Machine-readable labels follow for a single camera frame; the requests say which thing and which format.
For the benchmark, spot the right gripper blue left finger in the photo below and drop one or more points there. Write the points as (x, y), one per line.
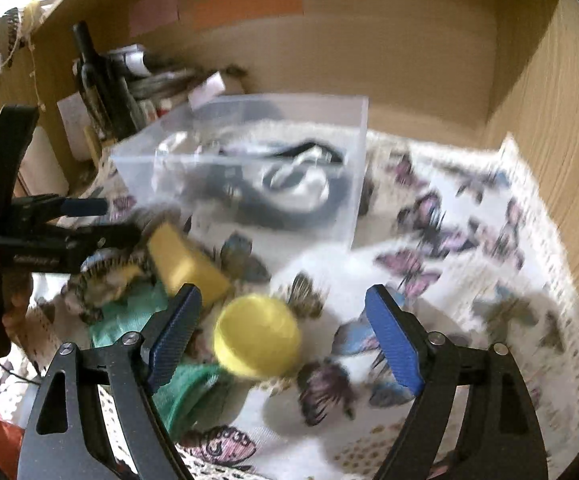
(66, 437)

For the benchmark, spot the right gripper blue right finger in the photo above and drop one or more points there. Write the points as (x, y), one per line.
(500, 436)

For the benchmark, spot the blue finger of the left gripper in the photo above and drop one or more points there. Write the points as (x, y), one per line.
(64, 205)

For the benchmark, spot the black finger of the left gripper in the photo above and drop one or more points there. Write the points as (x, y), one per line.
(84, 241)

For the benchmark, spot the yellow green sponge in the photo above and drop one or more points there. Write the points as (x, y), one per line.
(178, 262)

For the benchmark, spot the yellow soft ball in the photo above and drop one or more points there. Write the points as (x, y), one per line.
(257, 337)

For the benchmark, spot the striped scrunchie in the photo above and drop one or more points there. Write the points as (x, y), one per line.
(103, 278)

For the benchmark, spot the person's hand on gripper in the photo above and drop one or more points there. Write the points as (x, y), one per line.
(16, 290)

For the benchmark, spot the cream mug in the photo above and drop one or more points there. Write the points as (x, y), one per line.
(40, 173)

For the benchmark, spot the dark wine bottle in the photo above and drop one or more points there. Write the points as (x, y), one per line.
(100, 87)

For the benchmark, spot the green knit glove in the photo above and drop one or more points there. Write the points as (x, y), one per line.
(197, 391)

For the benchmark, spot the pile of books and boxes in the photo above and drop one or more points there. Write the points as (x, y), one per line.
(147, 77)

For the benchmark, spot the clear plastic box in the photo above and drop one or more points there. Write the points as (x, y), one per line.
(338, 120)

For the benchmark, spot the butterfly print cloth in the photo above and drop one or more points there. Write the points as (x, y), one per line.
(462, 241)

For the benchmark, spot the black white fabric item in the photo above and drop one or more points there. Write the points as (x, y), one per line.
(272, 184)

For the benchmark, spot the pink paper note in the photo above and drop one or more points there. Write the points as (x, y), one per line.
(148, 15)

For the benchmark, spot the orange paper strip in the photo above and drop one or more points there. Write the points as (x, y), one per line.
(210, 14)

